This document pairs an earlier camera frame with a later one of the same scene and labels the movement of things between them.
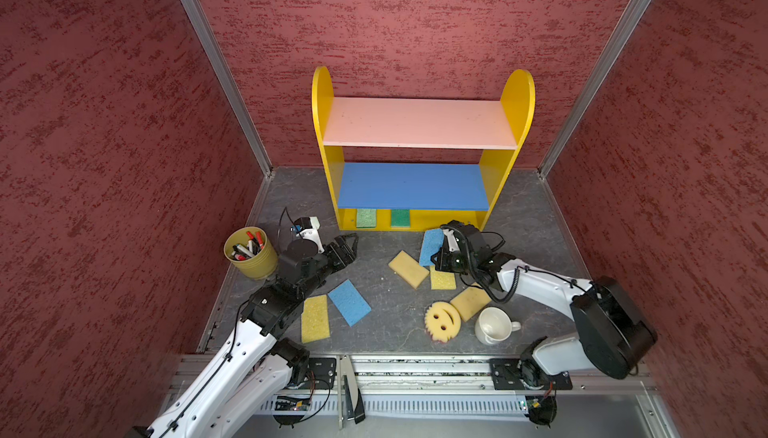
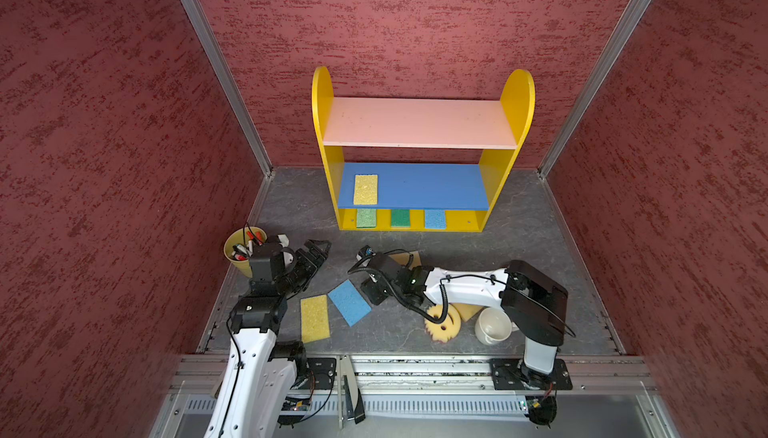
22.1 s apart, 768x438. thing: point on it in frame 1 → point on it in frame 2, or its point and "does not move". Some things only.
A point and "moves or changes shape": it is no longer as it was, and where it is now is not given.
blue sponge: (432, 242) → (436, 219)
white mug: (494, 326) does not move
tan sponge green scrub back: (400, 217) does not move
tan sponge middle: (408, 268) does not move
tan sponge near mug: (471, 301) does not move
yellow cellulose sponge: (442, 280) moves or changes shape
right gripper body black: (455, 261) → (379, 291)
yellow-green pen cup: (251, 253) does not move
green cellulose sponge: (365, 217) does not move
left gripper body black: (328, 262) → (302, 269)
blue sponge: (349, 302) does not move
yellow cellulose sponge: (315, 319) does not move
